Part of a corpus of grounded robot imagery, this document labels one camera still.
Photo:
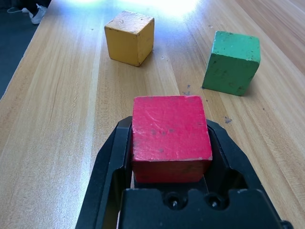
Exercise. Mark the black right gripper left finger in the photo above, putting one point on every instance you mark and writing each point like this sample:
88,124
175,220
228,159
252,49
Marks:
107,181

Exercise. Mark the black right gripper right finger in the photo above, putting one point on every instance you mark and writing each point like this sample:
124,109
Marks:
228,157

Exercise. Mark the red wooden block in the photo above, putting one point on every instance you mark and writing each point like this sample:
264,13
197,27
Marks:
170,133

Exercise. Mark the green wooden block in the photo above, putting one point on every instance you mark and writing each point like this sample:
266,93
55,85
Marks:
232,64

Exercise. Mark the yellow wooden block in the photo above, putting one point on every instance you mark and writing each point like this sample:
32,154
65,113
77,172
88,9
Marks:
128,40

